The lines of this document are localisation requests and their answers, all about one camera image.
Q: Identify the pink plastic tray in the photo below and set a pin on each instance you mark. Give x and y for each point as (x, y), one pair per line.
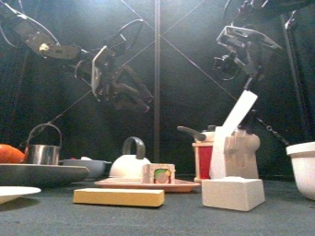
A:
(123, 184)

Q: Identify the red wooden toy box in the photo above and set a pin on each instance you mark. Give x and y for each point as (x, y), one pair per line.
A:
(204, 159)

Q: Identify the white plate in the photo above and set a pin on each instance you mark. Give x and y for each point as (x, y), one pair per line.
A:
(13, 192)

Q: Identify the white toy sushi block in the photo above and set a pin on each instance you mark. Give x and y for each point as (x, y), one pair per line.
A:
(148, 175)

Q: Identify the yellow wooden block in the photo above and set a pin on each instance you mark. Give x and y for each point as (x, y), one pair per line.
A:
(119, 196)

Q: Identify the beige wooden knife holder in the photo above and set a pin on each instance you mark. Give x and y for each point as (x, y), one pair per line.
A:
(241, 156)

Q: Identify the large white bowl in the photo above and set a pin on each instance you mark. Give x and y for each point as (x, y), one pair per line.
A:
(306, 172)

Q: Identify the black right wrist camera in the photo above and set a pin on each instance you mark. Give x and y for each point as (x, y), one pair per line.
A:
(225, 66)

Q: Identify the dark grey shallow bowl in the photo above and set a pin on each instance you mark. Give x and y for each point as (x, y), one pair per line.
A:
(36, 175)

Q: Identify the vertical metal frame pole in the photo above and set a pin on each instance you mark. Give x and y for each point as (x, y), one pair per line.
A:
(156, 76)

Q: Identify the orange toy fruit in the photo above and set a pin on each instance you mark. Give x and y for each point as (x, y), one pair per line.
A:
(8, 154)

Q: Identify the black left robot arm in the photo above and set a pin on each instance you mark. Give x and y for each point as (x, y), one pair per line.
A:
(28, 33)

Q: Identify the white speckled wooden block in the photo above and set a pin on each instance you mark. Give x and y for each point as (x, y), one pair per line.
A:
(231, 193)

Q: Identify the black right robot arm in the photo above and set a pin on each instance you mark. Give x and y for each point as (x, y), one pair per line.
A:
(279, 6)

